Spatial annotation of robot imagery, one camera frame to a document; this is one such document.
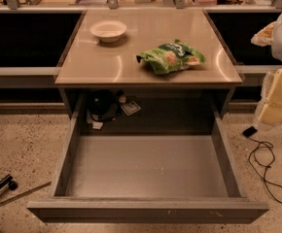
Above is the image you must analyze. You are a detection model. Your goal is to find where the white bowl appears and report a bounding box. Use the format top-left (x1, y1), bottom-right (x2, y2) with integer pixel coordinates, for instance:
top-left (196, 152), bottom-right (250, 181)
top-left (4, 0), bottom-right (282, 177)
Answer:
top-left (89, 20), bottom-right (126, 43)

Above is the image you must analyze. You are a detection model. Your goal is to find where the black cable on floor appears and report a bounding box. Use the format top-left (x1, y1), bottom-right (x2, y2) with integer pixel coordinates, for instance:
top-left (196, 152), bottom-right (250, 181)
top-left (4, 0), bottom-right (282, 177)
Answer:
top-left (242, 125), bottom-right (282, 205)

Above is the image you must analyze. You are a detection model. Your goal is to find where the open grey drawer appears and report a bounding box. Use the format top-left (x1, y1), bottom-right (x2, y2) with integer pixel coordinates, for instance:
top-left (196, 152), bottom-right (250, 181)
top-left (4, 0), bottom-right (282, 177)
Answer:
top-left (27, 95), bottom-right (268, 223)

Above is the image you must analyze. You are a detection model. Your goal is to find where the black device under cabinet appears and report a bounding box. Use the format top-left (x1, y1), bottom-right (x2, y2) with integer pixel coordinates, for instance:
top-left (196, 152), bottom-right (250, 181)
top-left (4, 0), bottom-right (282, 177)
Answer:
top-left (87, 90), bottom-right (122, 122)

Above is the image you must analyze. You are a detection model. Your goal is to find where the white tag label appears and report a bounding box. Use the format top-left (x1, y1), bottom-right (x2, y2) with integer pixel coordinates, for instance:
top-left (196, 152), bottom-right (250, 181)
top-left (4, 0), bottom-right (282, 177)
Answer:
top-left (121, 101), bottom-right (141, 116)

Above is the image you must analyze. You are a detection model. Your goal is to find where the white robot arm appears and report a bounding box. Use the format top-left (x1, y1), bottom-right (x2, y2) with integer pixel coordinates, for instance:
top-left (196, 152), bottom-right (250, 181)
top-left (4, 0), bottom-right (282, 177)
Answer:
top-left (251, 14), bottom-right (282, 130)

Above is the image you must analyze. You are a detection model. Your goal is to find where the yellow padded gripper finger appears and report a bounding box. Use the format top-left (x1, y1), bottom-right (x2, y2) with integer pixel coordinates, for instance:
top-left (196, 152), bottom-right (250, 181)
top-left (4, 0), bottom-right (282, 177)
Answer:
top-left (251, 22), bottom-right (275, 47)
top-left (257, 68), bottom-right (282, 126)

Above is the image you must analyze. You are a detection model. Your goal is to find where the black metal bar with wheel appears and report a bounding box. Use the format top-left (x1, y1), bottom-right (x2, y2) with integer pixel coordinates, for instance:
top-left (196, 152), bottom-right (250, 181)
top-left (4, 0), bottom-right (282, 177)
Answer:
top-left (0, 175), bottom-right (18, 190)

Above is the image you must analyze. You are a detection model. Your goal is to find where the cabinet with glossy top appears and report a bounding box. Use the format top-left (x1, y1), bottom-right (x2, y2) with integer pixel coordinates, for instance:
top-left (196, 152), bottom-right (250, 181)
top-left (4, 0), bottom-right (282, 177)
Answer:
top-left (55, 8), bottom-right (242, 120)

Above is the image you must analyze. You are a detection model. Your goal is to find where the green rice chip bag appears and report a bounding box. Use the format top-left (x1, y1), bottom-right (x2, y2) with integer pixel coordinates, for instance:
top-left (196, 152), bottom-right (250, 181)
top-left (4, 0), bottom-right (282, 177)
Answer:
top-left (136, 39), bottom-right (205, 75)

